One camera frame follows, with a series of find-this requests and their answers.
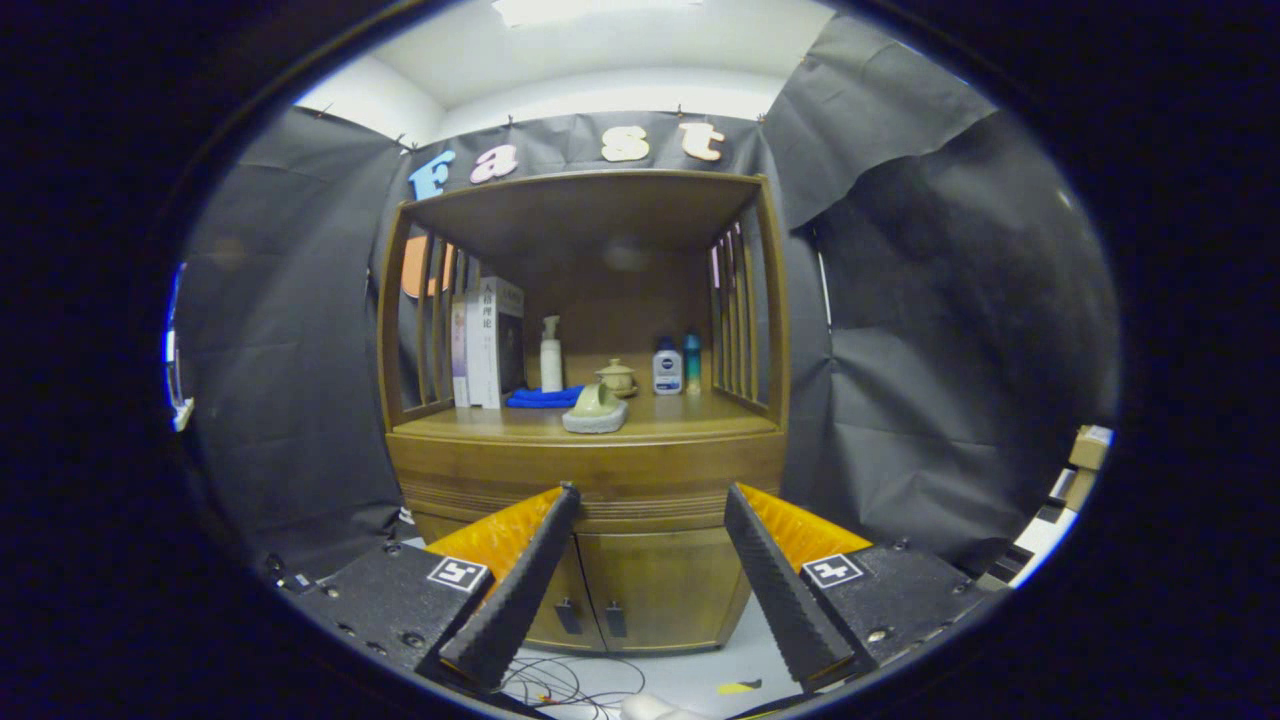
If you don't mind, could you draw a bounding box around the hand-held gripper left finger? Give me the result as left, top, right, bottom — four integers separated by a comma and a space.
290, 483, 583, 693

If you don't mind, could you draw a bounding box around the white pump bottle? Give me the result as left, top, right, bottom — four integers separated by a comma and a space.
540, 315, 564, 393

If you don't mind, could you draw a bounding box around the brown wooden cabinet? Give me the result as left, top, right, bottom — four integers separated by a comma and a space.
376, 168, 791, 656

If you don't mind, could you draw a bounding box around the wooden countertop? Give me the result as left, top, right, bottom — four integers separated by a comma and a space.
390, 388, 781, 438

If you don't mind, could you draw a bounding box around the wooden drawer with black knob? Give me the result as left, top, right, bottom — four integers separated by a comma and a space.
386, 430, 788, 521

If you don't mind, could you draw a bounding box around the white lotion bottle blue cap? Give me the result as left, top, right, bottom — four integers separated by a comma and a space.
652, 337, 684, 396

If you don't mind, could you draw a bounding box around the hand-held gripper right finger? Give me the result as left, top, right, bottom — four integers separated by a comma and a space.
722, 483, 1001, 694

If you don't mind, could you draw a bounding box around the thin purple book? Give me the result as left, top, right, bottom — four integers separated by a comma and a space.
450, 293, 471, 408

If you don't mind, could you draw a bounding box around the thick white book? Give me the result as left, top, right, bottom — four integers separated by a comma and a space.
465, 277, 525, 410

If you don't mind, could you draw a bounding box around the ceiling light panel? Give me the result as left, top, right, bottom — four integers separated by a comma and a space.
490, 0, 706, 28

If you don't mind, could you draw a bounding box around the folded blue cloth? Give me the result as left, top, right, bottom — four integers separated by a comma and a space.
505, 385, 586, 409

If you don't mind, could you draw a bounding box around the white flat board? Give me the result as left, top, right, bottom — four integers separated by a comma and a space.
985, 505, 1079, 591

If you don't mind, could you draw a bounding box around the tangle of black cables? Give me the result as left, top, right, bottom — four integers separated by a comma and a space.
500, 655, 646, 720

